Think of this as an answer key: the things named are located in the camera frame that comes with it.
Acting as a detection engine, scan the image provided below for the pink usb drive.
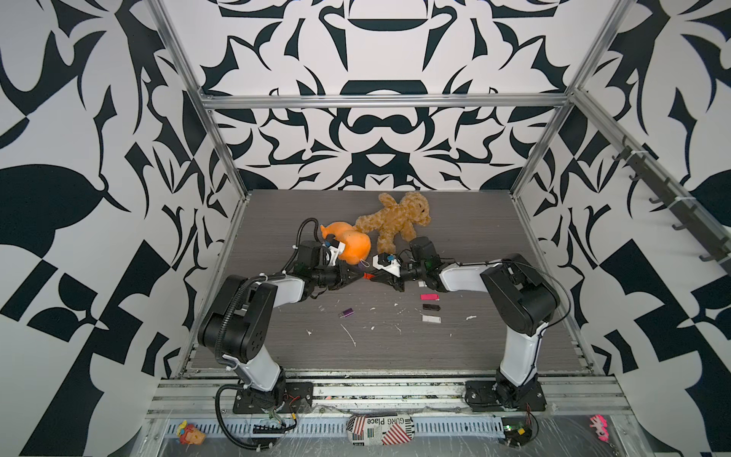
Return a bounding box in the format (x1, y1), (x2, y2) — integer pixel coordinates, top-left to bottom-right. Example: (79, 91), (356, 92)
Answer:
(420, 293), (440, 302)

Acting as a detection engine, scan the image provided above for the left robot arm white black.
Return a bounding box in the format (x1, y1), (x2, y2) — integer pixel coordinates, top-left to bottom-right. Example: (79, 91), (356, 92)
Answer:
(197, 218), (371, 411)

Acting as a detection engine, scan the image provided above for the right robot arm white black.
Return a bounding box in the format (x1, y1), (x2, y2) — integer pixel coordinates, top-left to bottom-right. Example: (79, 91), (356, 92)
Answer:
(373, 237), (560, 412)

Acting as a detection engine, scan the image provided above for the orange plush fish toy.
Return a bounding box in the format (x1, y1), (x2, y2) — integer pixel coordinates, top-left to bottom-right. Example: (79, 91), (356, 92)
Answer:
(320, 222), (371, 266)

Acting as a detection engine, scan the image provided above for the white paper tag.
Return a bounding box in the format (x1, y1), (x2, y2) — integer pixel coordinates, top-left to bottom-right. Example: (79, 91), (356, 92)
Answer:
(422, 315), (442, 324)

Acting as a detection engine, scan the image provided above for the brown teddy bear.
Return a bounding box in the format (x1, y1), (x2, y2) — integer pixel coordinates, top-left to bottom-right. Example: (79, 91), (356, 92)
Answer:
(355, 192), (431, 254)

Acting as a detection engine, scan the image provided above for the printed label sticker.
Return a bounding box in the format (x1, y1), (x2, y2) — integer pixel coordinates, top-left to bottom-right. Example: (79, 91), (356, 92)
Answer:
(346, 413), (415, 447)

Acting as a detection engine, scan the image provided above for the colourful small toy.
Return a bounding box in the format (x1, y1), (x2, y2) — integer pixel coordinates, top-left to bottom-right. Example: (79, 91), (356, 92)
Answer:
(176, 421), (207, 446)

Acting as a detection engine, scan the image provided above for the pink toy figure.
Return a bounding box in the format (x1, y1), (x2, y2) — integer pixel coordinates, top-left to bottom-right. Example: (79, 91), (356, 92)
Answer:
(589, 414), (609, 443)

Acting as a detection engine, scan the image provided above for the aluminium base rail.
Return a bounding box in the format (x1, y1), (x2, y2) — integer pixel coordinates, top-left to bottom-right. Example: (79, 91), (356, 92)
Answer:
(147, 373), (632, 417)

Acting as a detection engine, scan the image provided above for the wall hook rack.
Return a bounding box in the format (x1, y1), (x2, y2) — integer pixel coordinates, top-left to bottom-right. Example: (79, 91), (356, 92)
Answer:
(612, 135), (730, 276)

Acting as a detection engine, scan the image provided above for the aluminium frame post left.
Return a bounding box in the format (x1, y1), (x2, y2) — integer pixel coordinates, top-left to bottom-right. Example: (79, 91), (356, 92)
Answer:
(146, 0), (249, 200)

